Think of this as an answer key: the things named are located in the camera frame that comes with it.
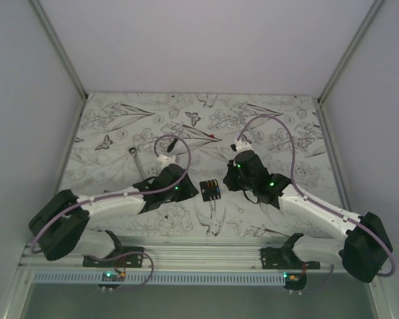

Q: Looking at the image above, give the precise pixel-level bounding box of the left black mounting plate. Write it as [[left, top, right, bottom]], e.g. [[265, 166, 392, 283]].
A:
[[82, 247, 144, 268]]

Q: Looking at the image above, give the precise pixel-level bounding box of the aluminium frame post right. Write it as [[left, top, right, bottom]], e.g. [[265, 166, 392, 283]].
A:
[[317, 0, 386, 104]]

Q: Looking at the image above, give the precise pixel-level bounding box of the controller board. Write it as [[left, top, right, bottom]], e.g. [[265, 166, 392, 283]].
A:
[[98, 271, 125, 292], [283, 272, 308, 295]]

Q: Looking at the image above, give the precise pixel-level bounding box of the left controller board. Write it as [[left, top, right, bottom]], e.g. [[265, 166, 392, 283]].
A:
[[98, 271, 125, 292]]

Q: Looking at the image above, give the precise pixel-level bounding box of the white slotted cable duct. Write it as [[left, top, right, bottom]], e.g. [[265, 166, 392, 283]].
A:
[[33, 270, 285, 286]]

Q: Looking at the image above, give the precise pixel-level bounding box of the aluminium frame post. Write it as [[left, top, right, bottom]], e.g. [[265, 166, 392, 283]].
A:
[[28, 0, 89, 100], [317, 0, 386, 104]]

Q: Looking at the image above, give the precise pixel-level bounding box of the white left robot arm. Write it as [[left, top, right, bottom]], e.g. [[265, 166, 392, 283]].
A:
[[29, 163, 199, 267]]

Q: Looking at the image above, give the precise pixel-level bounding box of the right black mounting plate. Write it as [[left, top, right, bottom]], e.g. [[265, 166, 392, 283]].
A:
[[260, 247, 321, 270]]

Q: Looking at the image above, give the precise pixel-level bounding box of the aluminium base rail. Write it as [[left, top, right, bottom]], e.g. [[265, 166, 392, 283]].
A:
[[18, 241, 346, 270]]

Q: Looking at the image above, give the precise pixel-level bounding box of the silver ratchet wrench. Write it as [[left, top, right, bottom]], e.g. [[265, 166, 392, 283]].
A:
[[128, 146, 146, 179]]

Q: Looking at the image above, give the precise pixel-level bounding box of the black fuse box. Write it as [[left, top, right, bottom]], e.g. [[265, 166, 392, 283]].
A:
[[199, 179, 221, 202]]

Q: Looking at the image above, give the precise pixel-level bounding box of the black mounting plate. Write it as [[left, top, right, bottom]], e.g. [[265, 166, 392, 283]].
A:
[[82, 247, 144, 268], [260, 247, 321, 270]]

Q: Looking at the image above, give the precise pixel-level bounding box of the right controller board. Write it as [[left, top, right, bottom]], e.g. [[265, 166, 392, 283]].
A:
[[283, 272, 308, 295]]

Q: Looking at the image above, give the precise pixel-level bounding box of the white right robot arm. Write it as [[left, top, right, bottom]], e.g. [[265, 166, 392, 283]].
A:
[[223, 150, 393, 283]]

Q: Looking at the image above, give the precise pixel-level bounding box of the aluminium frame post left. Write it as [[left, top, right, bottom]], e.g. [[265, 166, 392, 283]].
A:
[[28, 0, 89, 100]]

